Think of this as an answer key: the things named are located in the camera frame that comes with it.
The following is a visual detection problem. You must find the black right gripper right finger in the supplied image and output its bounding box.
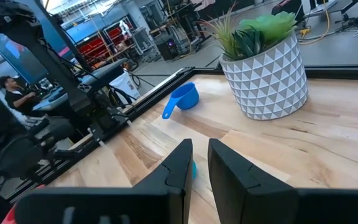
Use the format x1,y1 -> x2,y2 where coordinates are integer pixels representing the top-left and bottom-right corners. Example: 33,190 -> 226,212
208,138 -> 358,224

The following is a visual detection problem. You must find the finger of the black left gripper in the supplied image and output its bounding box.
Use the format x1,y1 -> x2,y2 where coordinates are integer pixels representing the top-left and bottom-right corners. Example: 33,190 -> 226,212
28,116 -> 76,146
0,136 -> 62,185

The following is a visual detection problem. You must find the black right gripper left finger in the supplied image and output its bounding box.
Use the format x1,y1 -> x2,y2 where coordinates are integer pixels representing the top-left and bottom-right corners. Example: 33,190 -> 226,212
14,138 -> 194,224

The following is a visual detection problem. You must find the blue measuring cup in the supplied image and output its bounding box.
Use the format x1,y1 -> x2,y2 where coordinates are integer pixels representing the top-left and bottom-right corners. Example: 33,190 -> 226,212
162,82 -> 200,120

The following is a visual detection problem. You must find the blue desk mat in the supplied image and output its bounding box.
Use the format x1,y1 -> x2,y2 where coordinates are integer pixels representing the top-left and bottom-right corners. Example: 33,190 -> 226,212
32,91 -> 70,111

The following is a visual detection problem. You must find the person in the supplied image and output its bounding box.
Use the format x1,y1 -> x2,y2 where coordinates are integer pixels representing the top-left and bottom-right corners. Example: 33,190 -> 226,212
0,75 -> 45,116

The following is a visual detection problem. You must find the grey desk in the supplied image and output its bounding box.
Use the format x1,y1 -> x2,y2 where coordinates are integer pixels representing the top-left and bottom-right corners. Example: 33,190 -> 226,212
31,58 -> 129,111

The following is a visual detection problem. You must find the white bin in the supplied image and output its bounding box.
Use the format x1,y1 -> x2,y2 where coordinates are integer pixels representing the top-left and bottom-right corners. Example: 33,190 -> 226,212
108,70 -> 142,102

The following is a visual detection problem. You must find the red storage shelf rack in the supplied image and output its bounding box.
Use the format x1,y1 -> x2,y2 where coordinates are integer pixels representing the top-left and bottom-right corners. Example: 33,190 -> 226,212
76,26 -> 136,68

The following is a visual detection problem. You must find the white triangle-patterned plant pot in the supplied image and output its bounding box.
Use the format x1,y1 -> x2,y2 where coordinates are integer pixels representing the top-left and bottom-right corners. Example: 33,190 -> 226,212
218,30 -> 310,121

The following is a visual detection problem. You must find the green artificial succulent plant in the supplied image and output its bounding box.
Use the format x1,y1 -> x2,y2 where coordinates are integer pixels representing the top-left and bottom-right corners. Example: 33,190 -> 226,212
197,2 -> 298,62

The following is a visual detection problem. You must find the black aluminium table frame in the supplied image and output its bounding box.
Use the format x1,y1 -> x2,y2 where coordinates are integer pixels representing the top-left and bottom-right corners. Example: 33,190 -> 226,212
6,65 -> 358,202

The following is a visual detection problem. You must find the yellow floor cable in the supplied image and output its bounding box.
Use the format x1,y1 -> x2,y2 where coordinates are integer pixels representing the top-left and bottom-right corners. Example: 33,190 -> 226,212
298,0 -> 331,45

